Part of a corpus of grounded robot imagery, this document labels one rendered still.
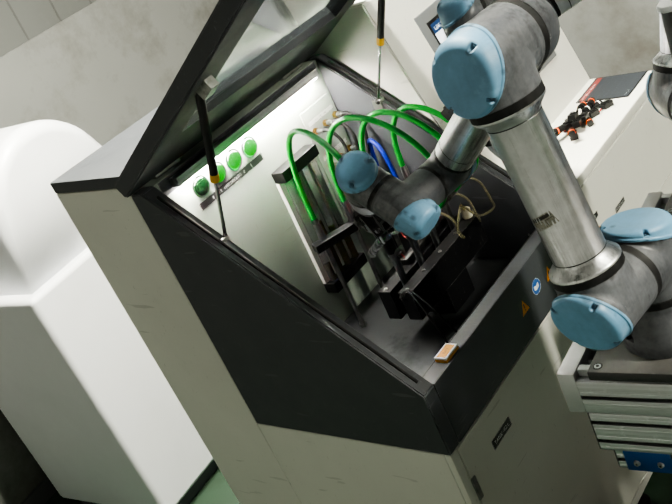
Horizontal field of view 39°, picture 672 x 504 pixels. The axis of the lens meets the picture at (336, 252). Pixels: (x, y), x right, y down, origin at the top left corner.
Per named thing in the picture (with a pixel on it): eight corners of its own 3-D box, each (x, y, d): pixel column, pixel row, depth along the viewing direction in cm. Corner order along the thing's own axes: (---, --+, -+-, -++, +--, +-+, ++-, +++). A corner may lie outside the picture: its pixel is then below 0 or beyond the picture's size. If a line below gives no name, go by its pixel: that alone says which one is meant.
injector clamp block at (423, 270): (432, 344, 225) (410, 292, 219) (399, 341, 232) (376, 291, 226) (496, 262, 246) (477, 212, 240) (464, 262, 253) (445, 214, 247)
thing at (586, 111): (583, 143, 250) (578, 125, 248) (547, 147, 257) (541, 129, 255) (615, 103, 264) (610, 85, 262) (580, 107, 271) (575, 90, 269)
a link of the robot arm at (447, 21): (478, -9, 183) (437, 9, 184) (496, 43, 187) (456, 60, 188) (469, -16, 190) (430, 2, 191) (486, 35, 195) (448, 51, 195)
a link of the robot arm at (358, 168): (360, 199, 163) (322, 173, 166) (372, 219, 173) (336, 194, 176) (388, 163, 164) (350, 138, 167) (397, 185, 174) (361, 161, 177)
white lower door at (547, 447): (554, 663, 224) (459, 450, 196) (545, 661, 226) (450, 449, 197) (649, 470, 264) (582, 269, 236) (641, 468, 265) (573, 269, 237)
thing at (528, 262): (460, 443, 197) (434, 384, 190) (442, 440, 200) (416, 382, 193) (577, 270, 235) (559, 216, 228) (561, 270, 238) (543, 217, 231)
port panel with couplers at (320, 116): (355, 218, 250) (308, 113, 237) (345, 218, 252) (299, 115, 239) (380, 192, 258) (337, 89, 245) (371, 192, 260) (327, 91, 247)
